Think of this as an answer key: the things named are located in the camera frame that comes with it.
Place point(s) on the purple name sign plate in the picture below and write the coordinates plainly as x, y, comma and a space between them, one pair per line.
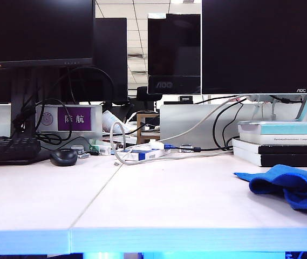
74, 118

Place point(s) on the teal cover book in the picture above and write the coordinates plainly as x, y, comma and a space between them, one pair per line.
290, 128

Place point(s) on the silver monitor stand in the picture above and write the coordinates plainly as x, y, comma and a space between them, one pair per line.
306, 108

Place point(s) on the black office chair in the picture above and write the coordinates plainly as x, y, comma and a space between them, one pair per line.
144, 94

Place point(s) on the black monitor stand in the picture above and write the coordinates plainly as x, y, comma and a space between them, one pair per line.
19, 102

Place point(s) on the grey desk partition panel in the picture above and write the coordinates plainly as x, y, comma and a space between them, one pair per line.
186, 124

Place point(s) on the white and blue box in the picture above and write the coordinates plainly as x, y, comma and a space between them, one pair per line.
145, 155

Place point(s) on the black monitor rear side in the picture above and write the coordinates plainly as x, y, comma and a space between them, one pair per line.
111, 54

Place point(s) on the blue microfibre rag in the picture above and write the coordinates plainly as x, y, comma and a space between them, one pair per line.
299, 186

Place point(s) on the large black AOC monitor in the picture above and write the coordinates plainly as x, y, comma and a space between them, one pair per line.
263, 46

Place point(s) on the small green white box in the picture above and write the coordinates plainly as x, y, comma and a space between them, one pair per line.
102, 149

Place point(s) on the black AOC monitor back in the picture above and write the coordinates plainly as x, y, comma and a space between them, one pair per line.
174, 46

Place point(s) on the white spine book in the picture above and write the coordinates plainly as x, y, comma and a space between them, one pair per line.
277, 139

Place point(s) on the small silver gadget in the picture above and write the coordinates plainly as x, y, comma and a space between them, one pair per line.
78, 148

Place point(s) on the black keyboard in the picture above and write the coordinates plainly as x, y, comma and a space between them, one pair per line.
7, 151

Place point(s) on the small wooden shelf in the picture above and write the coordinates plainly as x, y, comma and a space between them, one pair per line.
143, 126

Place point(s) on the black computer mouse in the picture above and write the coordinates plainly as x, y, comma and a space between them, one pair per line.
63, 157

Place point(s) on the black wall socket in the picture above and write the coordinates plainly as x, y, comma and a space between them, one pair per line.
186, 98

